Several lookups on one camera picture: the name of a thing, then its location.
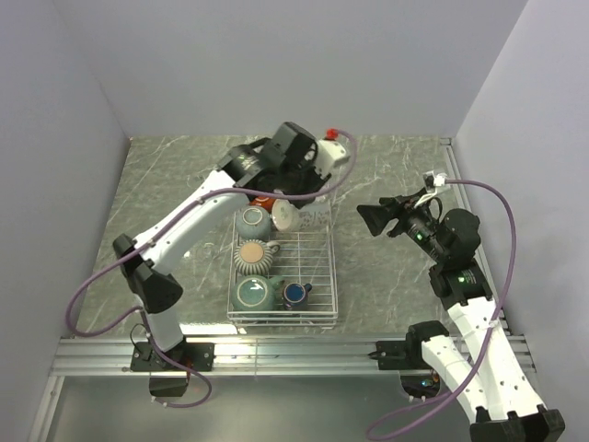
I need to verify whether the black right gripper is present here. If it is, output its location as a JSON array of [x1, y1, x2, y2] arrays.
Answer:
[[356, 187, 449, 263]]

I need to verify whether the orange ceramic mug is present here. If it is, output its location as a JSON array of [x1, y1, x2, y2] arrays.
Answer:
[[249, 196, 276, 214]]

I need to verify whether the floral white ceramic mug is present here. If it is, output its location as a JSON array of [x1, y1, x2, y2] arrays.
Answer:
[[271, 200, 330, 232]]

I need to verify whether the pale blue ceramic mug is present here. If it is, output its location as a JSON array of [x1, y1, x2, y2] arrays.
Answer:
[[236, 206, 271, 241]]

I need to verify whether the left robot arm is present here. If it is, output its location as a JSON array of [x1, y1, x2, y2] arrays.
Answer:
[[113, 122, 348, 370]]

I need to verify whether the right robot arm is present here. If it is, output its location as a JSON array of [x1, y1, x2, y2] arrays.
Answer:
[[357, 194, 565, 441]]

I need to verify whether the ribbed striped ceramic cup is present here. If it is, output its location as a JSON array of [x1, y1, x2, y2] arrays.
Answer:
[[233, 239, 281, 276]]

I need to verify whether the small dark blue mug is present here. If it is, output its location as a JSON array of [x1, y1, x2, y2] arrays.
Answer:
[[282, 283, 313, 311]]

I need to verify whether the teal glazed ceramic mug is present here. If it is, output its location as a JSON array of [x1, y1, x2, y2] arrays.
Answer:
[[230, 274, 284, 312]]

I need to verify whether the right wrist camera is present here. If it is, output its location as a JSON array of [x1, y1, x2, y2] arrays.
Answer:
[[414, 170, 450, 208]]

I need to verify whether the white wire dish rack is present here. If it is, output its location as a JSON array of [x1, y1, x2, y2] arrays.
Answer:
[[226, 199, 339, 329]]

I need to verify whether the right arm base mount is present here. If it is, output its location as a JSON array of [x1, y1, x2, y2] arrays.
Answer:
[[368, 340, 442, 401]]

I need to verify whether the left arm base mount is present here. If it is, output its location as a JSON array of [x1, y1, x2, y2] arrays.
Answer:
[[129, 342, 215, 408]]

